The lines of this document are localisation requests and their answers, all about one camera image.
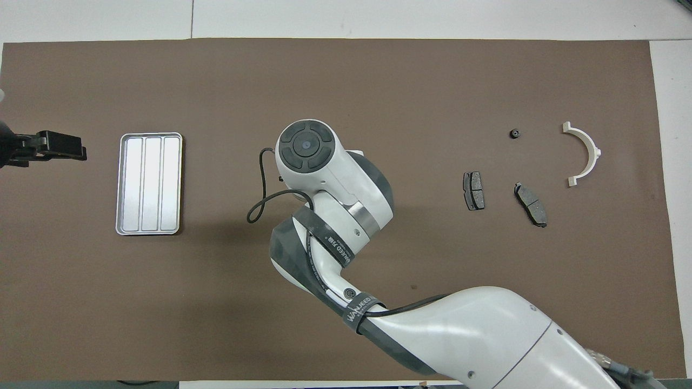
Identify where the dark grey rectangular brake pad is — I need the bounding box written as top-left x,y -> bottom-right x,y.
463,171 -> 485,211

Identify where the silver metal tray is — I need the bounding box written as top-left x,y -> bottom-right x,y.
115,132 -> 183,236

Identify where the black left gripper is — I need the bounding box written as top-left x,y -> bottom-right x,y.
0,122 -> 87,168

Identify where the brown table mat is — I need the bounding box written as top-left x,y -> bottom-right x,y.
0,38 -> 686,381

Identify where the dark grey curved brake pad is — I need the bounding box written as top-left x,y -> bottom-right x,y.
514,182 -> 548,228

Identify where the white curved plastic bracket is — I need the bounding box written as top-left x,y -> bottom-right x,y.
562,122 -> 602,187

